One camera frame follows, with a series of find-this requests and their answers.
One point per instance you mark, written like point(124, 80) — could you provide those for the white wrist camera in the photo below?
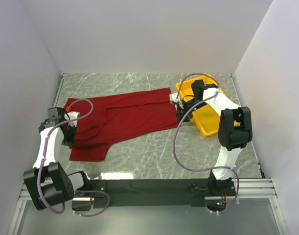
point(71, 115)
point(174, 99)

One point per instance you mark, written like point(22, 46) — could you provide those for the yellow plastic tray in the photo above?
point(205, 107)

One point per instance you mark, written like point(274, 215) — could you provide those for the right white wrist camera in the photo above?
point(174, 99)

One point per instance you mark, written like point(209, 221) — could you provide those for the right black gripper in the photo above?
point(181, 112)

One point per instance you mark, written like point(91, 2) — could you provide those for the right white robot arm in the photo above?
point(234, 130)

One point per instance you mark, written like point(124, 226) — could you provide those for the black base crossbar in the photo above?
point(154, 192)

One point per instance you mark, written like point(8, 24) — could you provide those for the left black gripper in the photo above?
point(69, 142)

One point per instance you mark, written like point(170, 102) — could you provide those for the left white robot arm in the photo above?
point(47, 178)

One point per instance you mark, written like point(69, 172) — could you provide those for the red t shirt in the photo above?
point(116, 118)

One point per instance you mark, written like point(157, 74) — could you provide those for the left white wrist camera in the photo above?
point(71, 115)

